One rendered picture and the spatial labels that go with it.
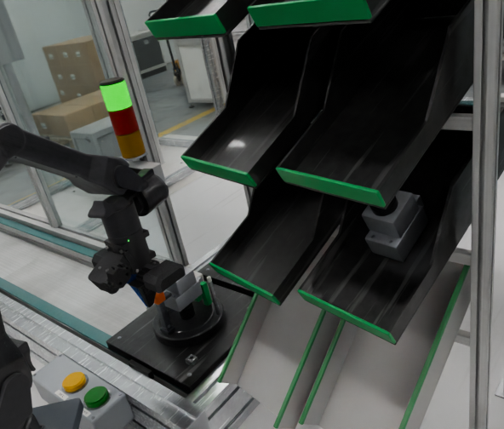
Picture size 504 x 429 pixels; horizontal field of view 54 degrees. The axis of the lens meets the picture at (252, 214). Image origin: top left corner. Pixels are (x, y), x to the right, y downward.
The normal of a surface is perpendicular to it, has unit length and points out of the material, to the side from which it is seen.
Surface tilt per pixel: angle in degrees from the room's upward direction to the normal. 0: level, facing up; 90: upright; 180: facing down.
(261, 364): 45
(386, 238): 25
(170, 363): 0
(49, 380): 0
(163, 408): 0
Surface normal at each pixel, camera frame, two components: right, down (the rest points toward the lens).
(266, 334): -0.66, -0.33
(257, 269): -0.48, -0.62
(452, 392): -0.18, -0.88
